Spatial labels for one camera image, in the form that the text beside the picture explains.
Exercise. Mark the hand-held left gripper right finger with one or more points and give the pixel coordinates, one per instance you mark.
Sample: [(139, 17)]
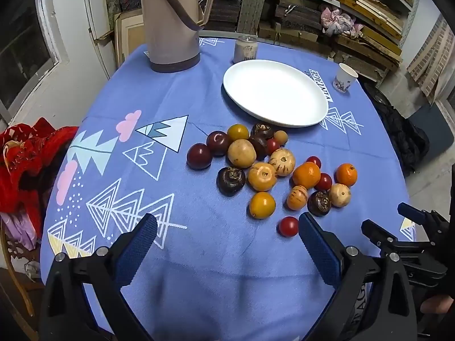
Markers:
[(320, 252)]

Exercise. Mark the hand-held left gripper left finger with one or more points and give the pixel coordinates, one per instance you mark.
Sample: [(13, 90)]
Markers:
[(137, 252)]

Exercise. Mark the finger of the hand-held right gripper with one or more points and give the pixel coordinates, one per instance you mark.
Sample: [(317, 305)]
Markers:
[(376, 234), (410, 211)]

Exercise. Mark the red cherry tomato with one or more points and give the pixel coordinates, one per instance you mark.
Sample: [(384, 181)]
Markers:
[(323, 181), (314, 161), (273, 146), (288, 226)]

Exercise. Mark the dark water chestnut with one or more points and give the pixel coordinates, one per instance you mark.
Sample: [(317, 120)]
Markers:
[(261, 145), (231, 180), (262, 130), (319, 203)]

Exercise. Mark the small tan pepino melon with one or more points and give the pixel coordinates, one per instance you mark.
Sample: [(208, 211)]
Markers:
[(339, 195)]

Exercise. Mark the small orange pepino melon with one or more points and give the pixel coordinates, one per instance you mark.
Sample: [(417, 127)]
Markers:
[(297, 197)]

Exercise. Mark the orange mandarin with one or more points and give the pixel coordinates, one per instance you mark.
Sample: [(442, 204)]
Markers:
[(346, 174), (306, 175)]

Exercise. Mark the orange striped pepino melon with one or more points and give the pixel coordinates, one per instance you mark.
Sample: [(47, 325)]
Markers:
[(262, 176)]

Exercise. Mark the dark red plum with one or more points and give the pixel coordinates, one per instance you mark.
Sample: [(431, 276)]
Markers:
[(199, 156), (218, 142)]

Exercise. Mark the tan spotted pepino melon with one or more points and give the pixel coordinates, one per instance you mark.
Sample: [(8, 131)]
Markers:
[(241, 152)]

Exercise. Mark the white oval plate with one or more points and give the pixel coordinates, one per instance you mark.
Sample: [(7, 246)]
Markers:
[(273, 92)]

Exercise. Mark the person's right hand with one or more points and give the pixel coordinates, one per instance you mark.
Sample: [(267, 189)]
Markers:
[(432, 304)]

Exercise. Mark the dark grey mat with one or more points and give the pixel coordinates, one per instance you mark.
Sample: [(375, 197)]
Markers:
[(437, 142)]

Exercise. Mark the black jacket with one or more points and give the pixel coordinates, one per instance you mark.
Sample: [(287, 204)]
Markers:
[(401, 135)]

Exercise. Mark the blue printed tablecloth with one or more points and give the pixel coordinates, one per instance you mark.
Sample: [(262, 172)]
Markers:
[(213, 263)]

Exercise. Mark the carved wooden chair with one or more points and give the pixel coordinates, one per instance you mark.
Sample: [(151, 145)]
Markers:
[(23, 291)]

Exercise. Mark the small tan longan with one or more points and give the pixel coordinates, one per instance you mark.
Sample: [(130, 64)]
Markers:
[(280, 137)]

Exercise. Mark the lilac cloth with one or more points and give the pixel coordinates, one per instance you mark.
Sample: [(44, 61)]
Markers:
[(14, 227)]

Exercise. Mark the red patterned cloth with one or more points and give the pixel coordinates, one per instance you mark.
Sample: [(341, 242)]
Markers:
[(25, 160)]

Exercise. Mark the white paper cup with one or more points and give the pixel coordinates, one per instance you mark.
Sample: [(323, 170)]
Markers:
[(344, 78)]

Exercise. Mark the brick pattern panel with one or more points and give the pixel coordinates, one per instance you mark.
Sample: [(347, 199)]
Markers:
[(433, 57)]

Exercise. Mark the grey metal storage shelf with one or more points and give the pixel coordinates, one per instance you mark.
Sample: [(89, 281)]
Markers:
[(414, 10)]

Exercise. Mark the pink crumpled cloth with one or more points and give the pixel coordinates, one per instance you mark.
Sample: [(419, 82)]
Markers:
[(337, 21)]

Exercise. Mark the stack of wooden boards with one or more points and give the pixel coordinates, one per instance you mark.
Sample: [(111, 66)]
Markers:
[(369, 10)]

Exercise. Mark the white drink can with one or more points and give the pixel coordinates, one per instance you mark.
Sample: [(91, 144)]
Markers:
[(245, 49)]

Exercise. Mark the beige framed board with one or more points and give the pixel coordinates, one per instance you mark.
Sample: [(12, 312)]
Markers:
[(129, 35)]

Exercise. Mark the beige thermos jug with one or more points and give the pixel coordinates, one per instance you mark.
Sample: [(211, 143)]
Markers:
[(170, 25)]

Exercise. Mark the white framed window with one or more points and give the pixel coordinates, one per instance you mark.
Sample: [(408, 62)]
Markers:
[(21, 42)]

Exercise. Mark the white panel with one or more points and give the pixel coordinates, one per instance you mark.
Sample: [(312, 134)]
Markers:
[(101, 14)]

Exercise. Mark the stack of dark panels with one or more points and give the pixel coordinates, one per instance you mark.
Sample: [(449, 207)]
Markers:
[(224, 10)]

